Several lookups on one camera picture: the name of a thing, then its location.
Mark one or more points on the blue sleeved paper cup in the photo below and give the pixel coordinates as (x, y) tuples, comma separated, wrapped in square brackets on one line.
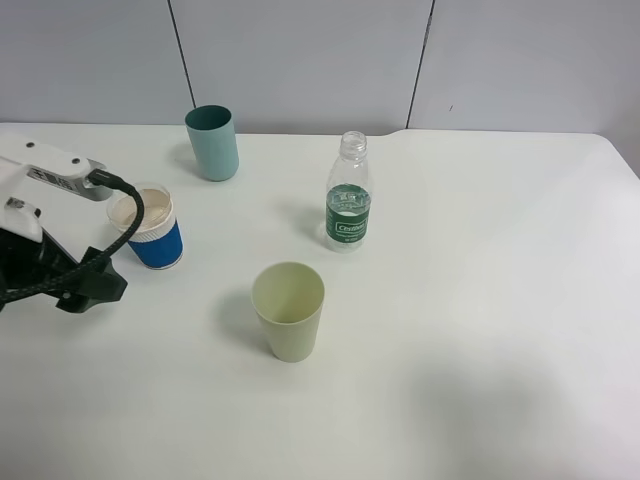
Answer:
[(157, 242)]

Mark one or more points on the clear green-label water bottle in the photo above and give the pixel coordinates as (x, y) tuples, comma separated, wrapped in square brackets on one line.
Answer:
[(348, 194)]

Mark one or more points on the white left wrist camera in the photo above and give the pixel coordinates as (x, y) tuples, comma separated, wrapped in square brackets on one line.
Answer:
[(22, 158)]

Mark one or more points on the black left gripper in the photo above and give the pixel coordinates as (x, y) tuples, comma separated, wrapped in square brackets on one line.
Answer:
[(30, 268)]

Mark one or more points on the teal plastic cup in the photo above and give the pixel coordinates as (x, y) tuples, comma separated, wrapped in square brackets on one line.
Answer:
[(212, 136)]

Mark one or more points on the light green plastic cup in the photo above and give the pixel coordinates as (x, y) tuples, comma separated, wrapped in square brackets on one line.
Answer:
[(288, 299)]

